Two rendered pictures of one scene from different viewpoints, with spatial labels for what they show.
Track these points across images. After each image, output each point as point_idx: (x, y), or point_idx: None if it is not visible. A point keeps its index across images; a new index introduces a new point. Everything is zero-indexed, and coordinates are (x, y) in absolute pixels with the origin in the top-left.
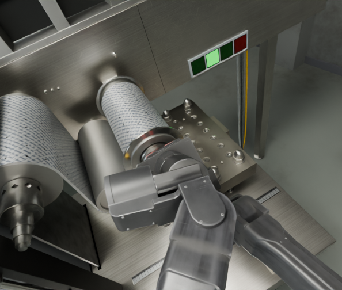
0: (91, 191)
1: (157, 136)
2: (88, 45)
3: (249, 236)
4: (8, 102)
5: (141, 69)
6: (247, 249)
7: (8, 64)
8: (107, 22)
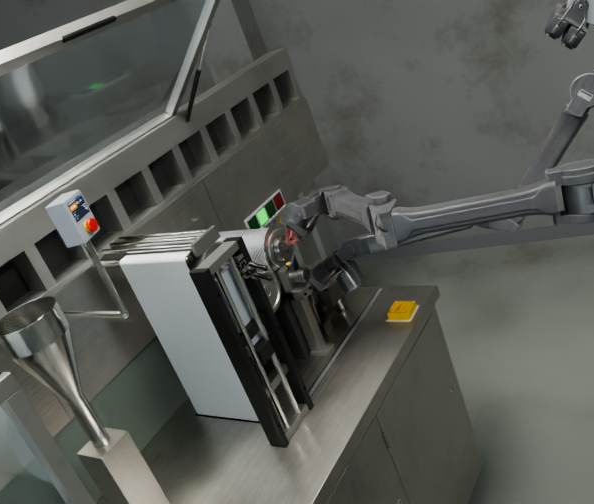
0: None
1: (278, 229)
2: (176, 214)
3: (362, 240)
4: None
5: None
6: (366, 251)
7: (131, 235)
8: (186, 194)
